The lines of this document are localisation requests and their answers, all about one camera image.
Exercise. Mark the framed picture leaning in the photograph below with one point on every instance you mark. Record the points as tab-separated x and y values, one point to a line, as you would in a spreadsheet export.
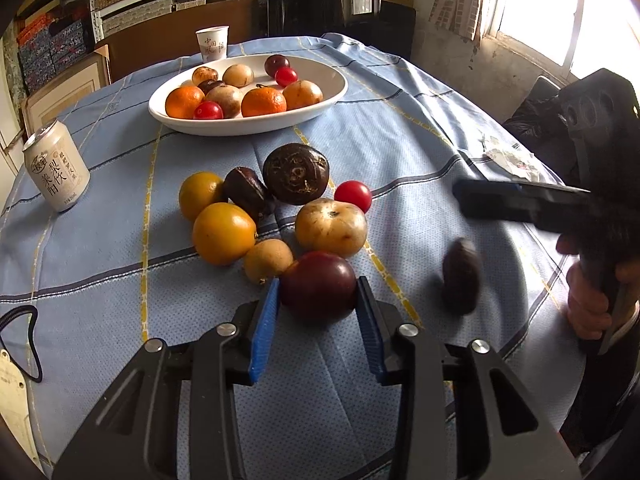
83	78

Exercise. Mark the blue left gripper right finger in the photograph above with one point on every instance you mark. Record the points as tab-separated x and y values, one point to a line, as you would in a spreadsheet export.
367	312

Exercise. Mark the large orange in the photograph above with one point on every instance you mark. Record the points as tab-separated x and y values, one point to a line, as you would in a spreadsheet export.
182	102

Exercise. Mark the pale tan apple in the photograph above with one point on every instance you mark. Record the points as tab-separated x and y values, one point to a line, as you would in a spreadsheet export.
332	226

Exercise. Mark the crumpled paper wrapper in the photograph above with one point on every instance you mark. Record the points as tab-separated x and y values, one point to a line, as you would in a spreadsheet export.
511	156

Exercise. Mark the yellow fruit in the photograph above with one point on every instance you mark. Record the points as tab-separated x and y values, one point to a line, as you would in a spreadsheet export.
199	191
223	233

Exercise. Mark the dark red plum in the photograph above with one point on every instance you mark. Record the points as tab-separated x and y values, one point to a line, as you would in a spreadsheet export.
274	62
317	288

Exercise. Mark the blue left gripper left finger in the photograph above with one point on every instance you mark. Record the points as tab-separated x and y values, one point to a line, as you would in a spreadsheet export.
262	330

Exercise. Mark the small tan round fruit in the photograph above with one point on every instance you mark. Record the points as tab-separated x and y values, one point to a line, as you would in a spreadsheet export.
266	260

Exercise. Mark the black leather chair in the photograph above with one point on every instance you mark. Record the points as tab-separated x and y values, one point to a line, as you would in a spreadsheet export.
539	125

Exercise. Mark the yellow fruit front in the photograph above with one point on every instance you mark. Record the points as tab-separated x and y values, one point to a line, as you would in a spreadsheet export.
223	233

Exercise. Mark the white oval plate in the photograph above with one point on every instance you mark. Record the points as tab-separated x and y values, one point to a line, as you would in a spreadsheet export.
332	83

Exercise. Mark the white drink can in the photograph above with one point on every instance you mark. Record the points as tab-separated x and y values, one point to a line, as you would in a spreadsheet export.
54	163

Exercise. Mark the yellow fruit back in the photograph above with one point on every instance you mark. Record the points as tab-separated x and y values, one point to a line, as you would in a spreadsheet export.
199	191

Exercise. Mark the red cherry tomato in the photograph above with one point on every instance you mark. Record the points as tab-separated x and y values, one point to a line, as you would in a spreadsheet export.
208	110
284	76
355	193

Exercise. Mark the small orange tangerine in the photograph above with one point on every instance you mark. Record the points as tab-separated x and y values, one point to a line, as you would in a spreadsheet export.
262	101

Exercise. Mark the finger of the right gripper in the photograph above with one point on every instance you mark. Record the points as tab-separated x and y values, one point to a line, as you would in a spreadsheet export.
551	208

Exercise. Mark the person's right hand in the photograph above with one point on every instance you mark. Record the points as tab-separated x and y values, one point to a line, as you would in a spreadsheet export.
587	307

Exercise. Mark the small striped orange fruit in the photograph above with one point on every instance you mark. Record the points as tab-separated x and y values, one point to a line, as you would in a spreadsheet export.
203	74

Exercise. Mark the white paper cup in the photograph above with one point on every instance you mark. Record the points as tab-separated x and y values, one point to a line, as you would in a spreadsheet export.
213	42

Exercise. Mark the white power strip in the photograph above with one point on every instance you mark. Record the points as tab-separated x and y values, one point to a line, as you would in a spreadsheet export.
15	407

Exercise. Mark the black monitor screen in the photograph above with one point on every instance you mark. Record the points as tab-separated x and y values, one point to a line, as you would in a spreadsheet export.
385	25

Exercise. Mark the blue checked tablecloth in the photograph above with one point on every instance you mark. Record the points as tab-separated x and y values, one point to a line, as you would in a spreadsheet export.
119	267

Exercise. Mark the red cherry tomato back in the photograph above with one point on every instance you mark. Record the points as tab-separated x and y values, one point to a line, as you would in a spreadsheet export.
355	193

